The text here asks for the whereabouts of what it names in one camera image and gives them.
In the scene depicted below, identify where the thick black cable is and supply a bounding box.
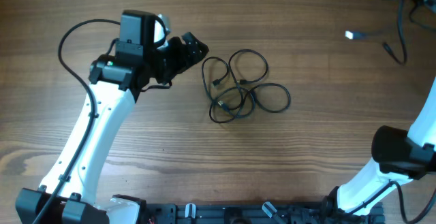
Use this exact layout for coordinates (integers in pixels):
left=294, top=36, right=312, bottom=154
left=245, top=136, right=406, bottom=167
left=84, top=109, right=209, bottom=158
left=345, top=0, right=436, bottom=65

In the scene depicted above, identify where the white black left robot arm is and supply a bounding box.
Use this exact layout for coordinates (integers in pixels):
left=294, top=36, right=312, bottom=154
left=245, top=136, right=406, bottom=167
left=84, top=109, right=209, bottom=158
left=15, top=10, right=208, bottom=223

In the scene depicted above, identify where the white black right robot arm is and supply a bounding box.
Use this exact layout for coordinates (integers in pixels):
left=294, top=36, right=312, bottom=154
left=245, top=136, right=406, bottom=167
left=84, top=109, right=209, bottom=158
left=319, top=0, right=435, bottom=223

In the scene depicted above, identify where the thin black USB cable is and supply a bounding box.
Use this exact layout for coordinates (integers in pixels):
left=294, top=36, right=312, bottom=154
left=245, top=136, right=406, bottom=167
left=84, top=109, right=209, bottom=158
left=228, top=48, right=292, bottom=119

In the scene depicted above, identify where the short black micro USB cable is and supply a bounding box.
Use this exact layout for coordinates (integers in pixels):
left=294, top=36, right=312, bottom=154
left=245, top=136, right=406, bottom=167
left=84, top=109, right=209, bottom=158
left=201, top=57, right=256, bottom=125

